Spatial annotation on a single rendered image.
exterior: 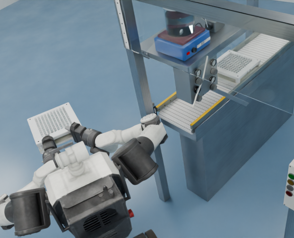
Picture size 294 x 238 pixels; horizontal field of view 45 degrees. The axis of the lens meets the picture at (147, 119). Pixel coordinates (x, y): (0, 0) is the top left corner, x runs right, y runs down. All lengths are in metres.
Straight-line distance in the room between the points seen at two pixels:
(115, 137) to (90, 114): 2.01
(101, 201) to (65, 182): 0.17
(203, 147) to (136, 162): 0.98
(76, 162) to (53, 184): 0.12
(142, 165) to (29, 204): 0.43
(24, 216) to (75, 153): 0.28
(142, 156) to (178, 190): 1.46
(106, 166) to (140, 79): 0.76
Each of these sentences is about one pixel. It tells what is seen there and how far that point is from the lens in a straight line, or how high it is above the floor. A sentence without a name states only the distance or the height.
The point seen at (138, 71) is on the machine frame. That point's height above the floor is 1.17.
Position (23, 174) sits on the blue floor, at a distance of 3.35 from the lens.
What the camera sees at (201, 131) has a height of 0.77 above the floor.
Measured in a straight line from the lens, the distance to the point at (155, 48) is 1.71.
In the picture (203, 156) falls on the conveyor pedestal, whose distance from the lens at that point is 2.34.
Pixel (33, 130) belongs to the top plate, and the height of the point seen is 1.04.
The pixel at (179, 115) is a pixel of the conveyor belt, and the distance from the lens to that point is 2.12.
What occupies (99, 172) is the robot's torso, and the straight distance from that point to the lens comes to 1.33.
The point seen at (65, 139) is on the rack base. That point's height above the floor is 1.00.
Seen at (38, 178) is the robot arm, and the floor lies 1.08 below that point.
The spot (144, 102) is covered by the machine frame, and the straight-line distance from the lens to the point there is 2.06.
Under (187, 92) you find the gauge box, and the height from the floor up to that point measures 1.11.
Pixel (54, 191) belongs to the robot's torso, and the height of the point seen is 1.25.
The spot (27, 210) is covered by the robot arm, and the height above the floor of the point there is 1.23.
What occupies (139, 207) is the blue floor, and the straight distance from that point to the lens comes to 2.75.
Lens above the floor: 2.20
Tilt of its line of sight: 40 degrees down
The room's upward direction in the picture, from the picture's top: 12 degrees counter-clockwise
